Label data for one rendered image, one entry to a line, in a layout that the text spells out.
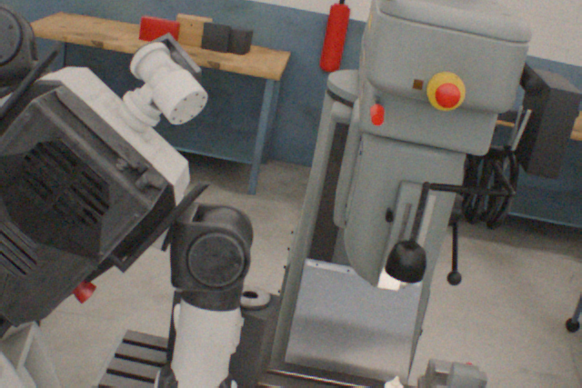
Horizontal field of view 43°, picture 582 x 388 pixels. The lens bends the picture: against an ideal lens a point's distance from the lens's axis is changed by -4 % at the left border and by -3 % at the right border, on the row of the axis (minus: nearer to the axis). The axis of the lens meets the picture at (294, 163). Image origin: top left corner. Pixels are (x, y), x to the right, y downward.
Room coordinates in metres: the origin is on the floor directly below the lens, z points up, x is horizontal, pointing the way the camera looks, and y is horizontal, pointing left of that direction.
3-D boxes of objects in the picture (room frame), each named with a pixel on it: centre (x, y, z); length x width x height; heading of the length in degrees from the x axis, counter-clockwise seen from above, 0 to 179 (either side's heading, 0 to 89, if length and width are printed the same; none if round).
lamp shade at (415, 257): (1.23, -0.23, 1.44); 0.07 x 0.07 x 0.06
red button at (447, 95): (1.16, -0.22, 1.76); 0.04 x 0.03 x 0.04; 89
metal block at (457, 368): (1.41, -0.46, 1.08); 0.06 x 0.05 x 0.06; 86
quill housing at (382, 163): (1.42, -0.22, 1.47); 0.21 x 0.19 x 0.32; 89
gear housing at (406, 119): (1.46, -0.23, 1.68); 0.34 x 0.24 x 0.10; 179
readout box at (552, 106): (1.71, -0.57, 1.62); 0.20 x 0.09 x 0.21; 179
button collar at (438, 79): (1.18, -0.22, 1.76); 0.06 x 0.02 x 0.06; 89
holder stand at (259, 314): (1.48, 0.09, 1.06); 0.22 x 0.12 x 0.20; 77
